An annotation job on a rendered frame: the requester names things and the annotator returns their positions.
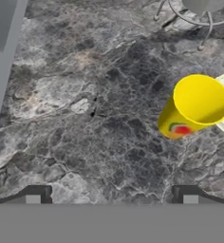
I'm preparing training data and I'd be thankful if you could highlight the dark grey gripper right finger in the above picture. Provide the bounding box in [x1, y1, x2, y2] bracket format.
[172, 184, 224, 205]

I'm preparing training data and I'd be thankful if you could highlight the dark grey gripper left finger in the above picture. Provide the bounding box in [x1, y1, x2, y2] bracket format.
[0, 184, 53, 205]

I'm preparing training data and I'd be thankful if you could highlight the yellow cup with fruit print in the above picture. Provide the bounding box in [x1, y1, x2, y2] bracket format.
[157, 74, 224, 140]

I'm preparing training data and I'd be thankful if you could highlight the grey wire stand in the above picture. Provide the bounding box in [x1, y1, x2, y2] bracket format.
[153, 0, 224, 52]

